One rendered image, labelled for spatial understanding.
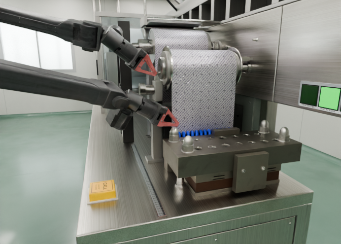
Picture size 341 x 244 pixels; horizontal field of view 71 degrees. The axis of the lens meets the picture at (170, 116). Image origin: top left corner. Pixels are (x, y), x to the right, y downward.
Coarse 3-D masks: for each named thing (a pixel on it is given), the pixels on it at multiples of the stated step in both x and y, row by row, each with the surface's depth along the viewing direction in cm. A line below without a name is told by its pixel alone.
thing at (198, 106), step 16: (176, 96) 79; (192, 96) 80; (208, 96) 82; (224, 96) 84; (176, 112) 80; (192, 112) 82; (208, 112) 83; (224, 112) 85; (192, 128) 83; (208, 128) 85
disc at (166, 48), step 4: (164, 48) 81; (168, 48) 77; (168, 52) 77; (172, 60) 75; (172, 64) 75; (172, 68) 75; (172, 72) 76; (172, 76) 76; (168, 84) 79; (164, 88) 85; (168, 88) 81
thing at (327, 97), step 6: (324, 90) 60; (330, 90) 58; (336, 90) 57; (324, 96) 60; (330, 96) 58; (336, 96) 57; (324, 102) 60; (330, 102) 58; (336, 102) 57; (330, 108) 58; (336, 108) 57
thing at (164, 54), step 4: (164, 52) 79; (160, 56) 84; (164, 56) 79; (168, 56) 77; (168, 60) 77; (236, 60) 83; (168, 64) 76; (236, 64) 83; (168, 68) 77; (236, 68) 83; (168, 72) 77; (236, 72) 84; (168, 76) 78; (236, 76) 85; (164, 80) 81; (168, 80) 79; (164, 84) 81
